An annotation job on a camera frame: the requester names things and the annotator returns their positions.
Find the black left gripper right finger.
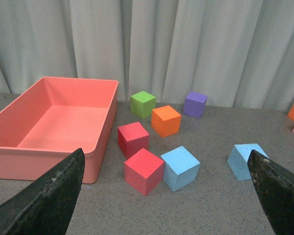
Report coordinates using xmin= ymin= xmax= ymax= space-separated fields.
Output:
xmin=247 ymin=149 xmax=294 ymax=235

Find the grey pleated curtain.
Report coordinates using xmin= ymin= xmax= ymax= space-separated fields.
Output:
xmin=0 ymin=0 xmax=294 ymax=110

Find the light blue foam block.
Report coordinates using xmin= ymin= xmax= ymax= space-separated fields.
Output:
xmin=227 ymin=143 xmax=268 ymax=181
xmin=161 ymin=146 xmax=200 ymax=192

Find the purple foam block by curtain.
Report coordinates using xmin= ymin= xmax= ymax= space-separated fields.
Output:
xmin=183 ymin=92 xmax=208 ymax=118

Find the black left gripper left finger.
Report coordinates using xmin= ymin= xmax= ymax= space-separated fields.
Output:
xmin=0 ymin=148 xmax=85 ymax=235

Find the dark red foam block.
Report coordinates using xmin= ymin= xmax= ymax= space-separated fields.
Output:
xmin=118 ymin=122 xmax=150 ymax=159

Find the green foam block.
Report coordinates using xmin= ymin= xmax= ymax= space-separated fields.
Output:
xmin=130 ymin=91 xmax=156 ymax=118

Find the salmon pink plastic bin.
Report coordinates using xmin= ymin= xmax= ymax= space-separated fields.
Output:
xmin=0 ymin=77 xmax=118 ymax=184

